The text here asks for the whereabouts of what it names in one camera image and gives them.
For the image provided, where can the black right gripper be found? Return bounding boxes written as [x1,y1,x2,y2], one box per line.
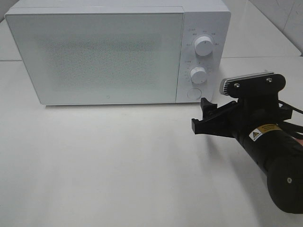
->
[191,92,293,140]

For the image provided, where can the white round door release button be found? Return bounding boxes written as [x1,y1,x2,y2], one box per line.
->
[187,88,202,100]

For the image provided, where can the white microwave door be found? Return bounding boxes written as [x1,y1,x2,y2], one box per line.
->
[7,13,183,105]

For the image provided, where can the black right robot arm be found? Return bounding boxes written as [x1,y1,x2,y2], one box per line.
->
[192,94,303,214]

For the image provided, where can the white lower microwave knob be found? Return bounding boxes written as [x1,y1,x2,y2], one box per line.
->
[190,67,207,84]

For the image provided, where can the white microwave knob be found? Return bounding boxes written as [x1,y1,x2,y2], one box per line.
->
[194,35,214,57]
[190,67,207,84]

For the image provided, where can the white upper microwave knob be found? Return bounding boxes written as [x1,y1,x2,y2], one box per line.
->
[194,35,214,57]

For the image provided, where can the white microwave oven body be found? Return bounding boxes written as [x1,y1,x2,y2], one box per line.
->
[5,0,231,105]

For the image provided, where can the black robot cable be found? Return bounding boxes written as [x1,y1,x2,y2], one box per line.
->
[278,99,303,140]

